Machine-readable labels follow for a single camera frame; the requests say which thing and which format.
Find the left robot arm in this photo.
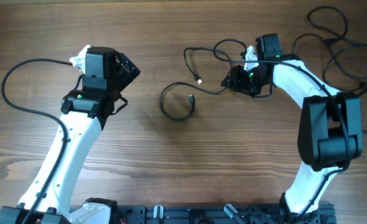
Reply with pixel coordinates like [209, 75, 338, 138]
[0, 45, 140, 223]

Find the right camera cable black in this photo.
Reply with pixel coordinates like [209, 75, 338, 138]
[213, 38, 352, 218]

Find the camera cable black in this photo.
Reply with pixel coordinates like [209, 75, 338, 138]
[213, 38, 352, 218]
[1, 58, 72, 224]

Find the left camera cable black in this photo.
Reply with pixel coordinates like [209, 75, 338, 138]
[1, 58, 72, 224]

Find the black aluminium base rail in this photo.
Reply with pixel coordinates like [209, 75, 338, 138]
[68, 203, 337, 224]

